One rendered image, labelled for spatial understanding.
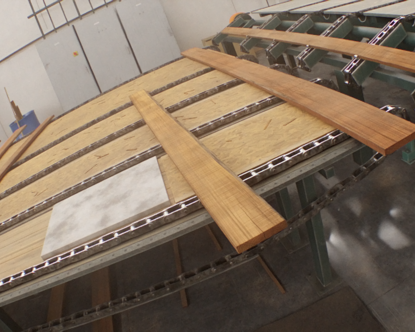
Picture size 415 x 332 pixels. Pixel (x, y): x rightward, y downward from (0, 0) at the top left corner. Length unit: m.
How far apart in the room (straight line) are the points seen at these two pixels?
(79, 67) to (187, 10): 2.39
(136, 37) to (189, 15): 1.30
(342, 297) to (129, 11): 5.79
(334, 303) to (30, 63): 6.83
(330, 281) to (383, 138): 0.92
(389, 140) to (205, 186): 0.65
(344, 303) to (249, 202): 0.92
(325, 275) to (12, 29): 6.96
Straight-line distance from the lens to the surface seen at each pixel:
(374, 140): 1.23
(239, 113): 1.86
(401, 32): 2.31
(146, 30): 6.56
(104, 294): 2.49
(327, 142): 1.35
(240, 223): 1.02
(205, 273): 1.43
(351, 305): 1.80
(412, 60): 1.84
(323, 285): 1.91
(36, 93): 7.47
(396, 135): 1.25
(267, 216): 1.01
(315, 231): 1.62
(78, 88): 6.68
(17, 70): 7.55
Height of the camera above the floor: 1.47
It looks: 26 degrees down
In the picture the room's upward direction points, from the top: 22 degrees counter-clockwise
